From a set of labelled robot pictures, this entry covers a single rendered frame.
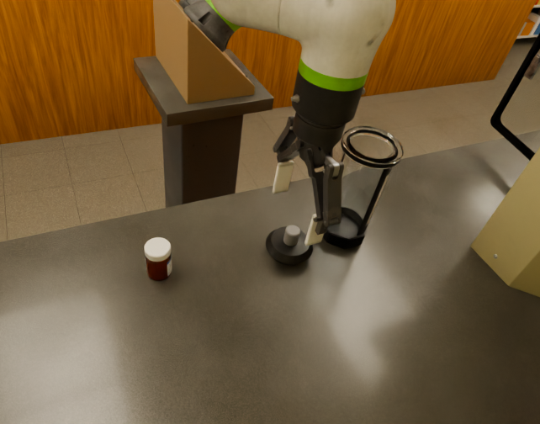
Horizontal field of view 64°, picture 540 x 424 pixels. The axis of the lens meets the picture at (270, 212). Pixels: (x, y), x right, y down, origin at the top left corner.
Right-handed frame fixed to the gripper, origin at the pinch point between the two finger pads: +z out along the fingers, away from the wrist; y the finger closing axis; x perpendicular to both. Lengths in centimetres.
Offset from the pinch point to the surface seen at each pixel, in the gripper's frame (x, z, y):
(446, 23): -227, 53, 187
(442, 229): -36.9, 11.8, -4.4
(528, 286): -41.7, 9.9, -23.5
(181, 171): 4, 38, 59
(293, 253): 0.3, 8.3, -2.9
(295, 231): -0.7, 5.3, -0.3
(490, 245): -39.5, 7.6, -13.8
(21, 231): 62, 106, 115
